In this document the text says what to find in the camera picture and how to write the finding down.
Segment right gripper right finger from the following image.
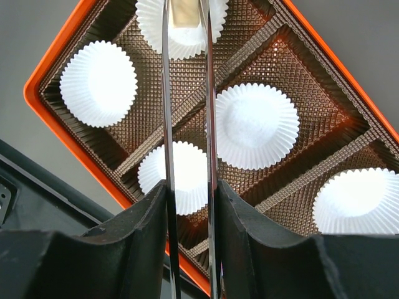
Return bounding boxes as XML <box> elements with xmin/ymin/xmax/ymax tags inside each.
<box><xmin>217</xmin><ymin>180</ymin><xmax>398</xmax><ymax>298</ymax></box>

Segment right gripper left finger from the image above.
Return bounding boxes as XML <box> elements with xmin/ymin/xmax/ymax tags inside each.
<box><xmin>1</xmin><ymin>181</ymin><xmax>167</xmax><ymax>298</ymax></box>

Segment orange chocolate box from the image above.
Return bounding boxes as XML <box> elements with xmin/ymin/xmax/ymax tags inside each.
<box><xmin>24</xmin><ymin>1</ymin><xmax>398</xmax><ymax>292</ymax></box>

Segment white square chocolate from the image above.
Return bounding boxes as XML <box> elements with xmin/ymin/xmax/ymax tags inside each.
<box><xmin>170</xmin><ymin>0</ymin><xmax>200</xmax><ymax>28</ymax></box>

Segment metal tongs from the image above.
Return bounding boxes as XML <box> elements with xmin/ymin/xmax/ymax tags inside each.
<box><xmin>161</xmin><ymin>1</ymin><xmax>223</xmax><ymax>298</ymax></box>

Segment white paper cup back-middle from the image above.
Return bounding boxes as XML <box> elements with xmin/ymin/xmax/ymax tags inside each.
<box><xmin>138</xmin><ymin>141</ymin><xmax>208</xmax><ymax>216</ymax></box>

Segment white paper cup back-left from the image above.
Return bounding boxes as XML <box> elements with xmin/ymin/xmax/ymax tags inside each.
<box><xmin>312</xmin><ymin>168</ymin><xmax>398</xmax><ymax>235</ymax></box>

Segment white paper cup front-left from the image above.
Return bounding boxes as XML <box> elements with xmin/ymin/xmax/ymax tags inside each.
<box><xmin>215</xmin><ymin>83</ymin><xmax>300</xmax><ymax>170</ymax></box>

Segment white paper cup back-right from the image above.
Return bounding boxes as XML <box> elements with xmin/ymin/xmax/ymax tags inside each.
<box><xmin>60</xmin><ymin>40</ymin><xmax>138</xmax><ymax>128</ymax></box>

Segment white paper cup front-middle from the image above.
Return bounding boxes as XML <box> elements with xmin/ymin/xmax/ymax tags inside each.
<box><xmin>136</xmin><ymin>0</ymin><xmax>228</xmax><ymax>60</ymax></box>

